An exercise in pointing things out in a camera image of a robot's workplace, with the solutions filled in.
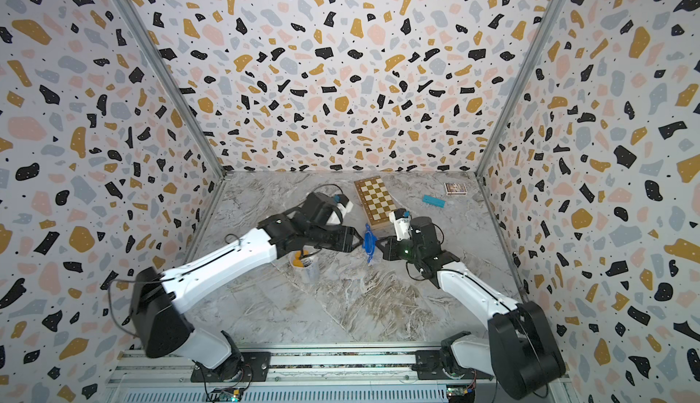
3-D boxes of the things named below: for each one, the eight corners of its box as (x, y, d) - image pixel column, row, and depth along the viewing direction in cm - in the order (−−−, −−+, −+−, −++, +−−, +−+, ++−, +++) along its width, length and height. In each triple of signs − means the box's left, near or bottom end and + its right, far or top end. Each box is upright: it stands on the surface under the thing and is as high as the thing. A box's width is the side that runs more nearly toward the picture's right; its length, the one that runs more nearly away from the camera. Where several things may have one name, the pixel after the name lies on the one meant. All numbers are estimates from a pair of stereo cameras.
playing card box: (446, 195, 118) (447, 192, 116) (444, 185, 121) (445, 182, 120) (466, 195, 118) (468, 192, 116) (463, 186, 121) (465, 182, 120)
